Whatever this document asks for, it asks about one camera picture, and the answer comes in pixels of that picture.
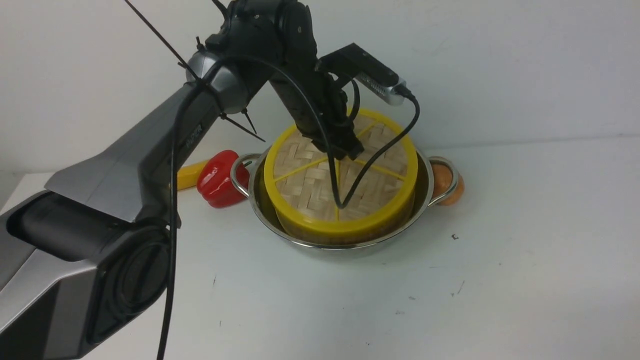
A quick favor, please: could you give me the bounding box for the yellow woven steamer lid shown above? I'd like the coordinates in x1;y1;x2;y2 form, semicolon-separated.
263;126;419;218

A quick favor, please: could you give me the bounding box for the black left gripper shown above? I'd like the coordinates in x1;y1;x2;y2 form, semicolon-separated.
270;64;364;160

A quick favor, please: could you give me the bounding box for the yellow rimmed bamboo steamer basket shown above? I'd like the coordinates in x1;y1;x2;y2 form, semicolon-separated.
275;190;415;246

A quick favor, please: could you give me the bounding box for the orange round fruit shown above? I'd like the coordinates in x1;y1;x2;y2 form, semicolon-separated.
431;163;466;207

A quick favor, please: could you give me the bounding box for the yellow banana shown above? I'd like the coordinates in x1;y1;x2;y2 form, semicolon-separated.
176;160;208;191

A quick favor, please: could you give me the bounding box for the red bell pepper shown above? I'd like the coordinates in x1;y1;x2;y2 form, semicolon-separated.
196;149;246;208

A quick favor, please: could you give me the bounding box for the left camera cable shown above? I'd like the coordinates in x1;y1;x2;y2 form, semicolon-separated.
327;90;421;210

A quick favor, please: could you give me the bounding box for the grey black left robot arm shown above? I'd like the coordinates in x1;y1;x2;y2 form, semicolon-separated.
0;0;364;360

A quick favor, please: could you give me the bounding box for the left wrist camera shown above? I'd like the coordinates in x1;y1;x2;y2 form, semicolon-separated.
319;43;406;106

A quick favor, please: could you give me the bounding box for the stainless steel pot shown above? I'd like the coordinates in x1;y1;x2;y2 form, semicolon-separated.
230;150;461;256

